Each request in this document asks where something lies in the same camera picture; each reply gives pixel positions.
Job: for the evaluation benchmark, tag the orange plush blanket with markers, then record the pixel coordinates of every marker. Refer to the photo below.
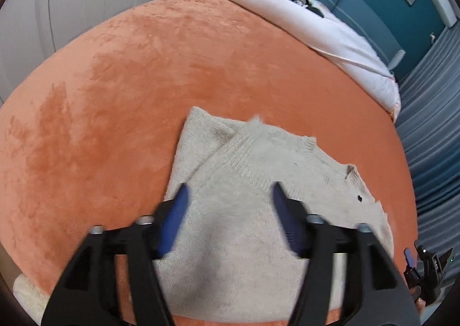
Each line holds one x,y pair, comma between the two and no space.
143,78

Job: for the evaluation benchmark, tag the white fluffy rug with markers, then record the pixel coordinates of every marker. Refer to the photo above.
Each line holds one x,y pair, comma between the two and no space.
30,297

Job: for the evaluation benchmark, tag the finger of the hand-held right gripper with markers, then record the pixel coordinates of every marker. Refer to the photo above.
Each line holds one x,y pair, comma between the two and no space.
410,257

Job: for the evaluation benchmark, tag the beige knit sweater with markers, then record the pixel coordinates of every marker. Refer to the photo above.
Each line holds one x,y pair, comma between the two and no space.
251,182

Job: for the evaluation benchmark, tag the pale pink duvet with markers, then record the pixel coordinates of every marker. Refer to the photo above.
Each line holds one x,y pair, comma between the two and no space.
323,34

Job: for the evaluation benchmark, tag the person's right hand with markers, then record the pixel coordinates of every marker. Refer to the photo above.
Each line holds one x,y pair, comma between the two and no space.
418,299

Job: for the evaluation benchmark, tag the grey blue curtain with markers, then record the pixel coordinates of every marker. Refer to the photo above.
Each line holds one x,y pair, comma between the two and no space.
431,139

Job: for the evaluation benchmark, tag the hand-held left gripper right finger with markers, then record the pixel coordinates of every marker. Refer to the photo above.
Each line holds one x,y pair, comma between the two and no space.
287,216

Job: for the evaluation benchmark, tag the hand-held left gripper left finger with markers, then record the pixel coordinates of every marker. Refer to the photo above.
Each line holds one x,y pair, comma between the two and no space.
172,220

